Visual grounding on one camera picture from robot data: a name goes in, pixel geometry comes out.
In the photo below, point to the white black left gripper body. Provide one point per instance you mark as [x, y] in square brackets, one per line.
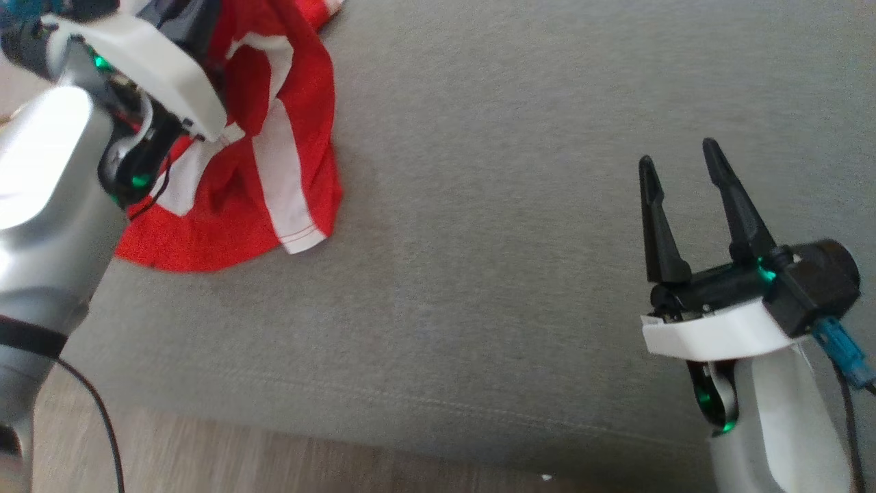
[157, 75]

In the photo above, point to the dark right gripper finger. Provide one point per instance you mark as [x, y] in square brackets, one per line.
[658, 233]
[739, 212]

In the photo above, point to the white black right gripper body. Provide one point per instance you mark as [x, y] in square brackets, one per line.
[712, 335]

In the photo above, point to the red white basketball jersey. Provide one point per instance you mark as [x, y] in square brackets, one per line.
[233, 205]

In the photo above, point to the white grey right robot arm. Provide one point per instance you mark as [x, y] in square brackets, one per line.
[787, 424]

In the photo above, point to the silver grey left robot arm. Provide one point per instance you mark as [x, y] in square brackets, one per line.
[48, 205]

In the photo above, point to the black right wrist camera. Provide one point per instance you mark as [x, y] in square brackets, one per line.
[818, 284]

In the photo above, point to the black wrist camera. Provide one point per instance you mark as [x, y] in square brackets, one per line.
[24, 44]
[818, 284]

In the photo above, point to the blue right camera connector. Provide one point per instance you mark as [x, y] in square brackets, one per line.
[842, 349]

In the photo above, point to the blue camera connector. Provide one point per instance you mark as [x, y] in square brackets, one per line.
[842, 349]
[27, 7]

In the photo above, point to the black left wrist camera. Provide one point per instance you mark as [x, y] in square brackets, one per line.
[24, 44]

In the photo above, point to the blue left camera connector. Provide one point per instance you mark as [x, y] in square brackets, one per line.
[27, 7]

